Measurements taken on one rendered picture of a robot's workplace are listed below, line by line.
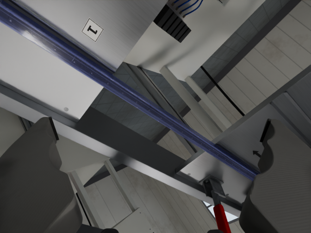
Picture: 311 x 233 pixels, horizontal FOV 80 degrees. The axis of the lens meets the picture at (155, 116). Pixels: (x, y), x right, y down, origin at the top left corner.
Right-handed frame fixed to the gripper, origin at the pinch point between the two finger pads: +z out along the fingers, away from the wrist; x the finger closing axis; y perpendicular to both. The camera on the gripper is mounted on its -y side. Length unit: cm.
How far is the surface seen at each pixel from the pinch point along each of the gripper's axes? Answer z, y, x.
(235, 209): 11.4, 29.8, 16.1
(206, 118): 45, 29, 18
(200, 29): 64, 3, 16
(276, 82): 268, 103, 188
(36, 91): 8.7, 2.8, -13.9
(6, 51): 8.3, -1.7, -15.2
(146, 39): 48.1, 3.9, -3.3
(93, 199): 213, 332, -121
